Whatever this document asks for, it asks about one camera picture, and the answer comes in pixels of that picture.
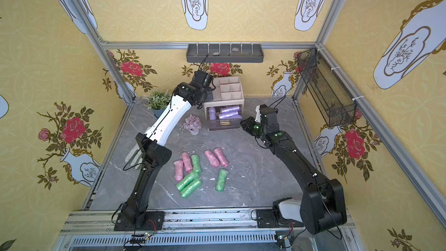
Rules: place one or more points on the aluminum front rail frame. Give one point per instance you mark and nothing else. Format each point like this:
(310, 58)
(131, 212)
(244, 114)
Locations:
(199, 226)

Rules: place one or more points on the black wire mesh basket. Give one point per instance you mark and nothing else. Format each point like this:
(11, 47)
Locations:
(331, 98)

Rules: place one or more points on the gray wall shelf tray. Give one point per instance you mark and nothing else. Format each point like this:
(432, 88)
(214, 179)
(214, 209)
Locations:
(225, 53)

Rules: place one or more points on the green trash bag roll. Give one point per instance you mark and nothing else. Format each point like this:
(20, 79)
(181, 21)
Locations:
(220, 185)
(191, 188)
(196, 164)
(190, 177)

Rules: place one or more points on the beige three-drawer organizer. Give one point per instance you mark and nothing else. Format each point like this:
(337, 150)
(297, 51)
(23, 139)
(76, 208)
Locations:
(228, 91)

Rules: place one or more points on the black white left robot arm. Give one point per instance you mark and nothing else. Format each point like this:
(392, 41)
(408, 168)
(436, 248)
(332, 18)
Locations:
(154, 154)

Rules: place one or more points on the green plant in blue pot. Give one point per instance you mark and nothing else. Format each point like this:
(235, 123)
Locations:
(158, 101)

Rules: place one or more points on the purple flowers in white pot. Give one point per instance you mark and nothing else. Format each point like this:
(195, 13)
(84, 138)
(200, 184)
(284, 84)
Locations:
(193, 124)

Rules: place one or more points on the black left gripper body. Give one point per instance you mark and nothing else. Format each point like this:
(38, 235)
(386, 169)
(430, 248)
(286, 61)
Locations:
(204, 78)

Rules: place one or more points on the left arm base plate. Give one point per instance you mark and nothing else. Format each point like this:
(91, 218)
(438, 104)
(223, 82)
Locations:
(143, 221)

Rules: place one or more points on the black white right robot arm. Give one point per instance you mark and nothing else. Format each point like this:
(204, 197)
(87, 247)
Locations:
(322, 206)

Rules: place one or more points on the purple trash bag roll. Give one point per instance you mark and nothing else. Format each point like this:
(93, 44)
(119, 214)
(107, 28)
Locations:
(212, 113)
(230, 109)
(225, 115)
(235, 117)

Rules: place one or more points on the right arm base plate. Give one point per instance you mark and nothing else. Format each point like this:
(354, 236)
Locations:
(272, 218)

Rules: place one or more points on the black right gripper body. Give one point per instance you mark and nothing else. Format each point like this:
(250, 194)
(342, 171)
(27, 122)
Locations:
(266, 112)

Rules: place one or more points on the pink trash bag roll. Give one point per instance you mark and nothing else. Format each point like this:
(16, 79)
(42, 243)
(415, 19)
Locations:
(187, 162)
(221, 158)
(179, 172)
(214, 162)

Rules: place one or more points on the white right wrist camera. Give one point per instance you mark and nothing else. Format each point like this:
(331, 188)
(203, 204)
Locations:
(258, 116)

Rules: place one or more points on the white green work glove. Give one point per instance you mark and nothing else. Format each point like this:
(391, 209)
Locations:
(133, 159)

